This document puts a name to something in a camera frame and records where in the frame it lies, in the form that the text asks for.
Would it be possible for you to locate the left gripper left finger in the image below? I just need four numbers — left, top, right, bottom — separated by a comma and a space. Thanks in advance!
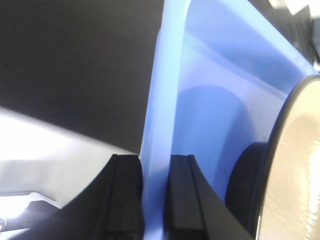
14, 154, 144, 240

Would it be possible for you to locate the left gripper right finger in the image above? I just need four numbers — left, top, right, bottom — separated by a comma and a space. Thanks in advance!
163, 155, 252, 240

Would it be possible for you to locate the tan plate with black rim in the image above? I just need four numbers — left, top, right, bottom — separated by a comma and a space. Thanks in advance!
224, 74, 320, 240

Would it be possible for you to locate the blue plastic tray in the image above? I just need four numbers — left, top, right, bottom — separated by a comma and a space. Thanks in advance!
140, 0, 316, 240

